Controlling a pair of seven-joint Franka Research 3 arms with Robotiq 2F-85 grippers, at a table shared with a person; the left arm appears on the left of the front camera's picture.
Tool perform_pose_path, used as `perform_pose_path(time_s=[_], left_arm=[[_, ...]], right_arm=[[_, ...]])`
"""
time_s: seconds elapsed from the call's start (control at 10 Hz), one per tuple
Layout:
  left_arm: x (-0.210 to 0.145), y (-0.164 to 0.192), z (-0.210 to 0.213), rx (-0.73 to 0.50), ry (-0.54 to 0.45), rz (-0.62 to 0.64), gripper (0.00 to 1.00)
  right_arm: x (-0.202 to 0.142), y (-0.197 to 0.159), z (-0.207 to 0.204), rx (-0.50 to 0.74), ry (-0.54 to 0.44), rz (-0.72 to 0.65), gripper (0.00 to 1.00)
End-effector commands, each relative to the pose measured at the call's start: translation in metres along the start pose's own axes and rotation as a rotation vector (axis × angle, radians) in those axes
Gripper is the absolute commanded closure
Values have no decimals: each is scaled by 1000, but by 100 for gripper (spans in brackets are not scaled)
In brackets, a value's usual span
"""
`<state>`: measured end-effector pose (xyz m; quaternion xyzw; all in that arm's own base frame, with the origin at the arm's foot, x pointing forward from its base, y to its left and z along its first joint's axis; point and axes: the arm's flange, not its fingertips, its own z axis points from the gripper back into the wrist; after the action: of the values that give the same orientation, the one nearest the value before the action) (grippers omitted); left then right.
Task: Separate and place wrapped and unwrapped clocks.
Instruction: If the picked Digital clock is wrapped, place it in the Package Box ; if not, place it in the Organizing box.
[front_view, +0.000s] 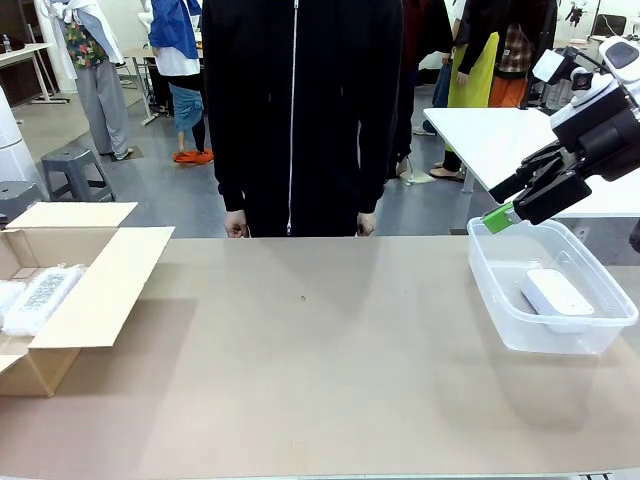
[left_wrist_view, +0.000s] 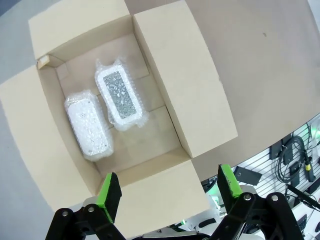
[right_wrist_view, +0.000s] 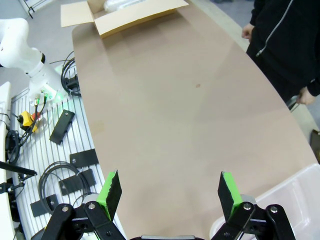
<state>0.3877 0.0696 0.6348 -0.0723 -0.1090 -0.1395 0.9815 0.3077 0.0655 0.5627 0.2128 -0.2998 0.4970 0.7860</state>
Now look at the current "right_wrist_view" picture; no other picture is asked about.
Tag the person in black zip jacket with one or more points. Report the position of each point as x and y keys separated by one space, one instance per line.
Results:
x=287 y=37

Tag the bubble-wrapped clock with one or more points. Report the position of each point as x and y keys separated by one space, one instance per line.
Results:
x=111 y=5
x=126 y=3

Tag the clear plastic container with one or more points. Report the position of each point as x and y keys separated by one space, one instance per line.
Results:
x=287 y=195

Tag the black clamp rod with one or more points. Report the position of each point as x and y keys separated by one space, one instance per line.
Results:
x=17 y=170

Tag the open cardboard box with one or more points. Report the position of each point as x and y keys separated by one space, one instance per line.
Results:
x=130 y=17

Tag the person right forearm black sleeve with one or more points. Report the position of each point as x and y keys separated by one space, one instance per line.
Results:
x=256 y=12

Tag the person left hand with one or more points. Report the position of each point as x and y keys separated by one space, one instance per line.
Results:
x=306 y=96

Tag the long black metal bracket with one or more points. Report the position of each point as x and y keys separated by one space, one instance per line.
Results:
x=62 y=126

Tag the aluminium slotted base plate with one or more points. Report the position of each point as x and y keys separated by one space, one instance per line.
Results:
x=42 y=150

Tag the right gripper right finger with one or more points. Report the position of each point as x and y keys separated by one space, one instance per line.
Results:
x=231 y=197

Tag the yellow emergency stop button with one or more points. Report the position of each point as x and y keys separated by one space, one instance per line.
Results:
x=26 y=120

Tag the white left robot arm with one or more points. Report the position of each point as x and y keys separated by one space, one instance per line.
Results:
x=15 y=42

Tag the person left forearm black sleeve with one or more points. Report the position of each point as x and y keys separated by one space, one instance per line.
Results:
x=312 y=82

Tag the white side board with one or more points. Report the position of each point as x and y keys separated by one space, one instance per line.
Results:
x=3 y=105

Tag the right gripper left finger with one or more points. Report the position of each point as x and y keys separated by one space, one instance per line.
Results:
x=105 y=200

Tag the person right hand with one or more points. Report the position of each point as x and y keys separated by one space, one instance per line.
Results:
x=247 y=31

